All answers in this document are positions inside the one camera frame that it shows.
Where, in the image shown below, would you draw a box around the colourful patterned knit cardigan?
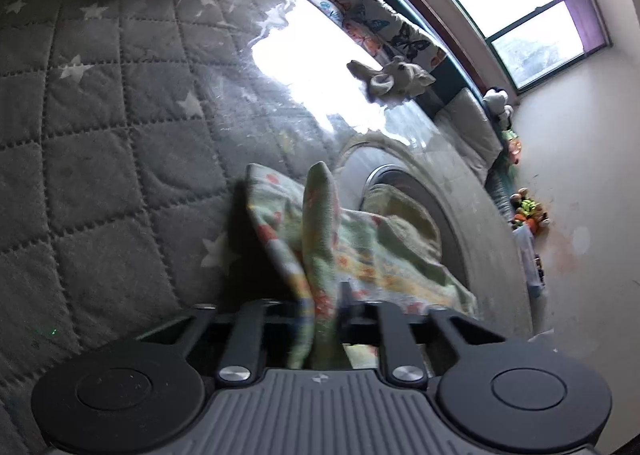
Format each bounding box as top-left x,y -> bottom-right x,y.
245,162 -> 478,369

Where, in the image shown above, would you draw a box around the clear plastic storage box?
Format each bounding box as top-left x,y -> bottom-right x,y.
512,225 -> 546,299

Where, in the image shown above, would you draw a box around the orange green plush toys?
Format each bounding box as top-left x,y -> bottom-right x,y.
510,188 -> 550,235

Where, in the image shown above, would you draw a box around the grey cushion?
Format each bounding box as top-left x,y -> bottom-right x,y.
434,88 -> 503,184

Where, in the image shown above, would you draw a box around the black and white plush panda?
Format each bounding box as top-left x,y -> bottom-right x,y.
483,89 -> 514,130

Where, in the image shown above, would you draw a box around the grey plush bunny toy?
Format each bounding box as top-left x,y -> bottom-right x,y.
347,56 -> 436,104

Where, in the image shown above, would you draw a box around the clear plastic sheet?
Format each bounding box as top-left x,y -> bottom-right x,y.
245,0 -> 533,338

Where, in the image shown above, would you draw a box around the butterfly print pillow right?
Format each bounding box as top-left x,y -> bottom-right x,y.
343,0 -> 448,72

